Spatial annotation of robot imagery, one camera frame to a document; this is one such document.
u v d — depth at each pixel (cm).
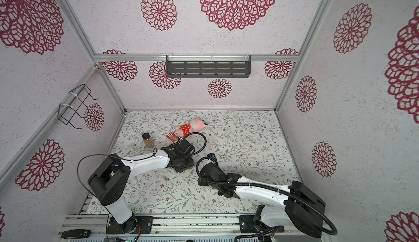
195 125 103
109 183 46
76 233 69
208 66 95
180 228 74
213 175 61
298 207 41
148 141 96
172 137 103
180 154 71
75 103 78
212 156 74
